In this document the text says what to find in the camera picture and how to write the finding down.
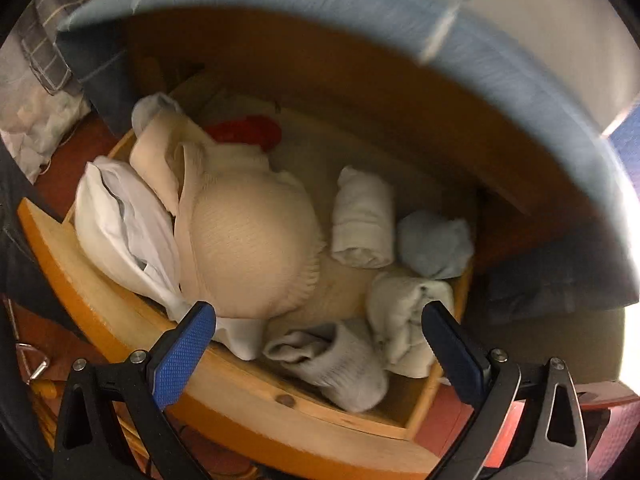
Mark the white underwear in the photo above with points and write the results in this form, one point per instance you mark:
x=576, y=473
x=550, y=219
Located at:
x=115, y=230

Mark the white rolled cloth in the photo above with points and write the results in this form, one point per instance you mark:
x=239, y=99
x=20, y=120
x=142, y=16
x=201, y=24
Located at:
x=362, y=215

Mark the floral printed cloth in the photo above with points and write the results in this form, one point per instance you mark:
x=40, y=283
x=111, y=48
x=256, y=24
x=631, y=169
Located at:
x=30, y=120

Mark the wooden drawer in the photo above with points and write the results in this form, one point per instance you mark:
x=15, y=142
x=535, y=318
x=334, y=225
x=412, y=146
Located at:
x=125, y=320

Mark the blue folded cloth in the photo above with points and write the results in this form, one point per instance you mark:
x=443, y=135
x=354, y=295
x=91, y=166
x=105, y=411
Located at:
x=550, y=280

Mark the beige knitted bra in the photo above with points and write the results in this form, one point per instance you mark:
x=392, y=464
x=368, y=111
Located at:
x=245, y=240

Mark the cream cloth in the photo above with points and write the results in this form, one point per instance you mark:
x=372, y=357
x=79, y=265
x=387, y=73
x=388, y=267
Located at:
x=400, y=320

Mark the person's dark clothing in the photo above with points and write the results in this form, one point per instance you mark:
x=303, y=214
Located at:
x=20, y=260

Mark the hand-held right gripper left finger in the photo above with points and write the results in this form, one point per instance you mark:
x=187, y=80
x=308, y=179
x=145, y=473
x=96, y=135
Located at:
x=185, y=355

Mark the grey sock ball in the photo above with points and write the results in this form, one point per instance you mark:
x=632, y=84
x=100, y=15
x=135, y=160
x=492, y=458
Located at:
x=340, y=365

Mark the dark blue hanging cloth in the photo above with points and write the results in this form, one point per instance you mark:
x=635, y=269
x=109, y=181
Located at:
x=100, y=80

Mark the light blue sock ball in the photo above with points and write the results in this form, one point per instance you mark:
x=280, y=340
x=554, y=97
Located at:
x=435, y=245

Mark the wooden bed frame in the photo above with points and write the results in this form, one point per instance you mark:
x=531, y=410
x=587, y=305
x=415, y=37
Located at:
x=400, y=110

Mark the grey plaid cloth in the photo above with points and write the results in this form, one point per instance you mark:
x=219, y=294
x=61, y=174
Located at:
x=45, y=45

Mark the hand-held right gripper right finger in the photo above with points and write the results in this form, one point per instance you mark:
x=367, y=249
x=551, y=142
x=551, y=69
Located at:
x=452, y=355

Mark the pale blue cloth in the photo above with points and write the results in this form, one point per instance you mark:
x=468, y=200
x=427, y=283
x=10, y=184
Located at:
x=152, y=105

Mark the red cloth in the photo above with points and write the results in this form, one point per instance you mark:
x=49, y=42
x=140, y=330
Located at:
x=245, y=130

